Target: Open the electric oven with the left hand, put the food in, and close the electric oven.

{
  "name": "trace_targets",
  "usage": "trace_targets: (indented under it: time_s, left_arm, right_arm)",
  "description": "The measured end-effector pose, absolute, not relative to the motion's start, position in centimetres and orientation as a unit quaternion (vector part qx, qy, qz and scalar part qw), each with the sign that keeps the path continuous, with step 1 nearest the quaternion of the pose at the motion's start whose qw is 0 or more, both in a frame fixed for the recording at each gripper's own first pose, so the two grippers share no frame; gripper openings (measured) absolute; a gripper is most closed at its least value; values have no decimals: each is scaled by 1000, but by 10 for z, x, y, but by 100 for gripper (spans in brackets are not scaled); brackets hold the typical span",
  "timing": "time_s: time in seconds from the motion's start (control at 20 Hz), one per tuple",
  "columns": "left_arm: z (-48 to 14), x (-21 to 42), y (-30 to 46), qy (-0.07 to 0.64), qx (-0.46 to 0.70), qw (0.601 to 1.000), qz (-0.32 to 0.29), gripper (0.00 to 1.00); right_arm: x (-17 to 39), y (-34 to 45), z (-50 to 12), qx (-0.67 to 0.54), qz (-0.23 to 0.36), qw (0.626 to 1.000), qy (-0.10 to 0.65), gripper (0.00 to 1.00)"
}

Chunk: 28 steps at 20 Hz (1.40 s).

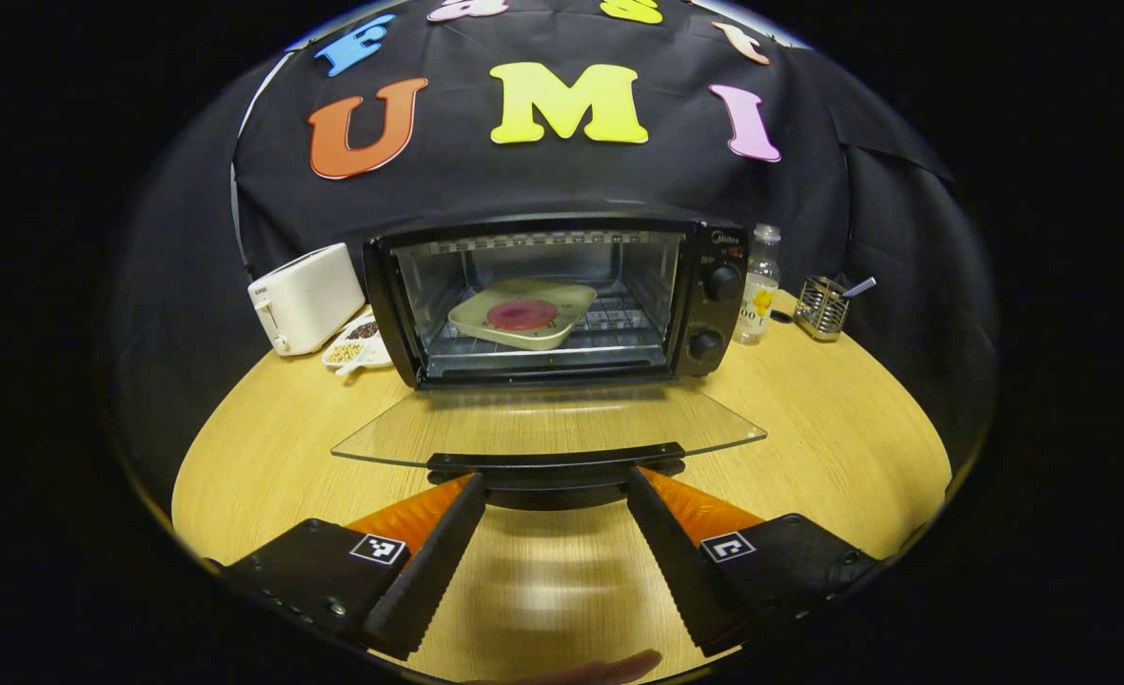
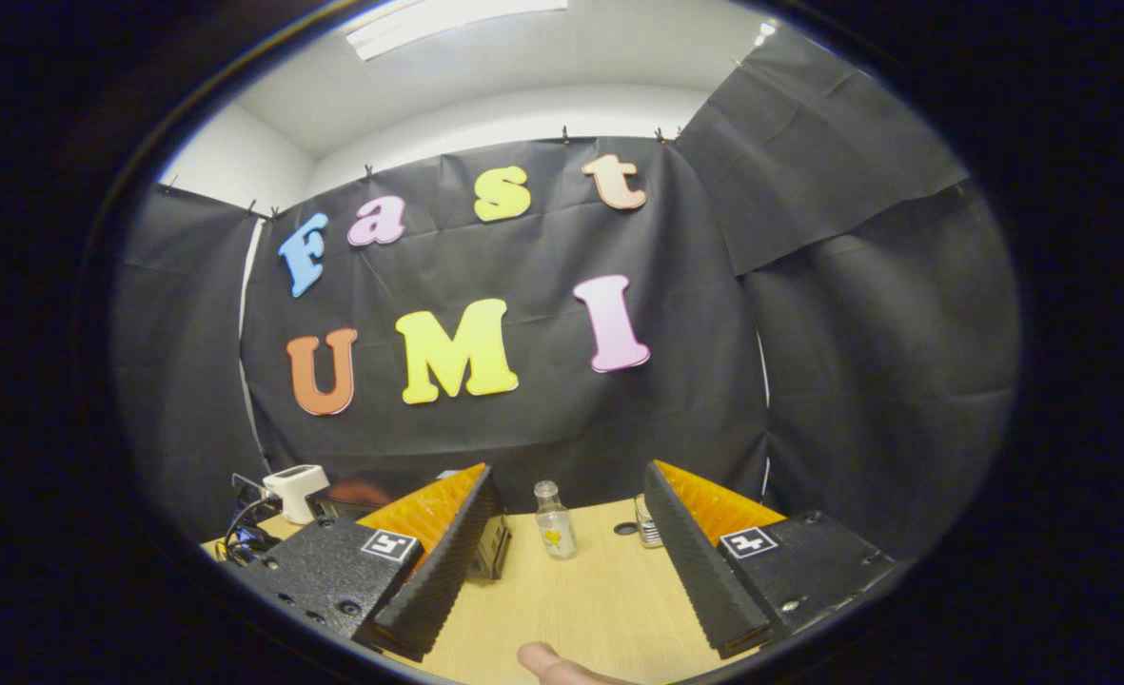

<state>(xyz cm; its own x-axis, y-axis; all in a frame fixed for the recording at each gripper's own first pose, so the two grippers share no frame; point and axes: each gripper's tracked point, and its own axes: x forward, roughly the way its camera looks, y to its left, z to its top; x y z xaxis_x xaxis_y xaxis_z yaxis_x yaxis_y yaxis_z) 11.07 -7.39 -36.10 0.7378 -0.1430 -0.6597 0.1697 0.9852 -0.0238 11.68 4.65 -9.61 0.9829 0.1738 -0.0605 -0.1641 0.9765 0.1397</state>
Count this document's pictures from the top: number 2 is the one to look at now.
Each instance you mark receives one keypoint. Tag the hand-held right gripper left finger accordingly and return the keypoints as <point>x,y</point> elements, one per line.
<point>438,571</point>

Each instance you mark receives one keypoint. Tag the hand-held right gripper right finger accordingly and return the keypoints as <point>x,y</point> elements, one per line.
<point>700,571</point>

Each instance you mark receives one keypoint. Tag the black electric oven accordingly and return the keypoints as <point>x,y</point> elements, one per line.
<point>343,499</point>

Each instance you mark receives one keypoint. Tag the white toaster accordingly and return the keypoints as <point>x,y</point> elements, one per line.
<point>295,490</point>

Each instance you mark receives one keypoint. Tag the clear glass bottle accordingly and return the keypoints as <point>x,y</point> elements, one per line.
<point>555,528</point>

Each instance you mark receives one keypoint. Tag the small ceiling light panel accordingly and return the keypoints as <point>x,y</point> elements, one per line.
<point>765,34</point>

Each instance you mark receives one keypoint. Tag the large ceiling light panel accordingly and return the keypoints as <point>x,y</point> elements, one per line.
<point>447,24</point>

